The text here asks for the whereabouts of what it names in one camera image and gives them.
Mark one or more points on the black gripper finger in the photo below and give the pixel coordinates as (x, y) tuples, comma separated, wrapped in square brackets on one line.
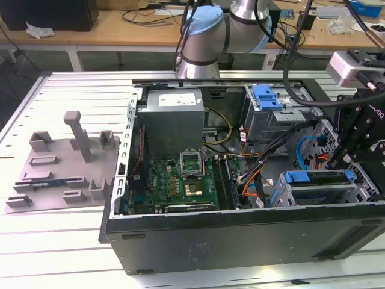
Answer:
[(373, 153), (338, 132)]

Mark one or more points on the hard disk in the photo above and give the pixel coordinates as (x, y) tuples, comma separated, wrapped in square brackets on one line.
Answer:
[(297, 177)]

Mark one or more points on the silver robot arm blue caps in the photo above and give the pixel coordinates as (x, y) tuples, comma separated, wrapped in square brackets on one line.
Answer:
[(204, 39)]

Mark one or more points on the silver disk bay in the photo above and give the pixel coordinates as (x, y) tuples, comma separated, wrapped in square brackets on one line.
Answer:
[(319, 188)]

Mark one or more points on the blue drive cage latch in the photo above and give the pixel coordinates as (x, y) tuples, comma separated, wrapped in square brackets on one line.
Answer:
[(264, 102)]

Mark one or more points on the silver optical drive cage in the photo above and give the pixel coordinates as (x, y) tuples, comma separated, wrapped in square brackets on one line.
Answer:
[(258, 126)]

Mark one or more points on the white tray with black item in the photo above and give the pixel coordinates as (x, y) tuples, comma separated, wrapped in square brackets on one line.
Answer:
[(377, 34)]

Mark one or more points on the white barcode sticker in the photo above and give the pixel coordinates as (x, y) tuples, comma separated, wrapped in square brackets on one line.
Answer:
[(270, 62)]

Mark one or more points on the clear plastic bag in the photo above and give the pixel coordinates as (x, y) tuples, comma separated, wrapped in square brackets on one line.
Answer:
[(338, 25)]

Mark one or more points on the blue cardboard box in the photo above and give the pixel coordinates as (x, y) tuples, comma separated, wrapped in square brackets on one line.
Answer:
[(368, 7)]

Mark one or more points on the small black box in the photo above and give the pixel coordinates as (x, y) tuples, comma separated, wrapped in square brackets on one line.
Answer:
[(312, 22)]

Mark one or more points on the flat grey box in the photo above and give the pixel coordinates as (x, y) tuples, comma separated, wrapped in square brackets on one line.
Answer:
[(331, 12)]

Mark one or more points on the black RAM slot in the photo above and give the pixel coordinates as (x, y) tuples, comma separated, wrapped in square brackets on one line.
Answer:
[(232, 180), (219, 180)]

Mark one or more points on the black bin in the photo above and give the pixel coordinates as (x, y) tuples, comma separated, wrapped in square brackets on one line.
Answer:
[(226, 61)]

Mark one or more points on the CPU socket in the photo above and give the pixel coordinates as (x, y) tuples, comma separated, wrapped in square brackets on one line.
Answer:
[(194, 189)]

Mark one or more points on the black graphics card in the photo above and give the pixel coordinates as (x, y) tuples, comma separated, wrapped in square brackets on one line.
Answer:
[(189, 207)]

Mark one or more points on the black open PC case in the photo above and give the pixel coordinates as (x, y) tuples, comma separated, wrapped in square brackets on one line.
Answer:
[(210, 241)]

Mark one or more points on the grey power supply unit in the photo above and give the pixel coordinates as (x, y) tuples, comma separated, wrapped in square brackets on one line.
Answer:
[(168, 129)]

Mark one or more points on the green motherboard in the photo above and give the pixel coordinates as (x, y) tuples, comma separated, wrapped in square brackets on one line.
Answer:
[(162, 177)]

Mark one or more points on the long wooden desk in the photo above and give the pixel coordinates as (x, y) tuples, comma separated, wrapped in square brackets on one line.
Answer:
[(105, 33)]

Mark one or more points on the grey plastic parts rack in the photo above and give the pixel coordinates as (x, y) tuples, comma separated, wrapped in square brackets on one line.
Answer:
[(60, 177)]

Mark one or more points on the RAM stick with blue label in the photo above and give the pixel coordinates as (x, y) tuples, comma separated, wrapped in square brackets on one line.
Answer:
[(49, 183)]

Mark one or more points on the wide black equipment case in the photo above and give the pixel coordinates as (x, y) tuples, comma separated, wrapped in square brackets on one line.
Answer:
[(60, 15)]

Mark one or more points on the crumpled white paper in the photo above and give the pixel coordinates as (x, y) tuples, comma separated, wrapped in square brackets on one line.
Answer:
[(39, 30)]

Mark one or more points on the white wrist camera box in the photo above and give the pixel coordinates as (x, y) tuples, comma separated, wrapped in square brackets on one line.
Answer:
[(340, 66)]

